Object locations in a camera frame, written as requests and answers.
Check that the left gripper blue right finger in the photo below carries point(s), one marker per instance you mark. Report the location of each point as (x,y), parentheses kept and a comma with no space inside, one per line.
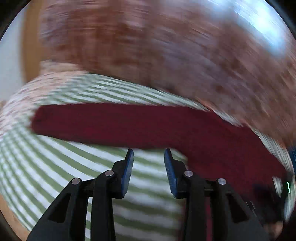
(213,210)

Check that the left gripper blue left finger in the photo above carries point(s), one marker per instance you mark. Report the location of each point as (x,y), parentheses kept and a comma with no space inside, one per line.
(65,218)

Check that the red floral knit sweater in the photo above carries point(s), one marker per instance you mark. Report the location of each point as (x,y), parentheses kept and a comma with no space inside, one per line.
(207,145)

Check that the blue object behind bed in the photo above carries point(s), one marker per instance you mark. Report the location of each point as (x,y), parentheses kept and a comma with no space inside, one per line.
(292,153)

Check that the brown floral curtain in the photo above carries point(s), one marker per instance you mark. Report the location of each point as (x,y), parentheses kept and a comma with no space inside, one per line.
(237,57)

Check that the wooden door frame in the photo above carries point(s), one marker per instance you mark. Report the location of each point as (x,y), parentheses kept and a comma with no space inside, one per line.
(32,51)

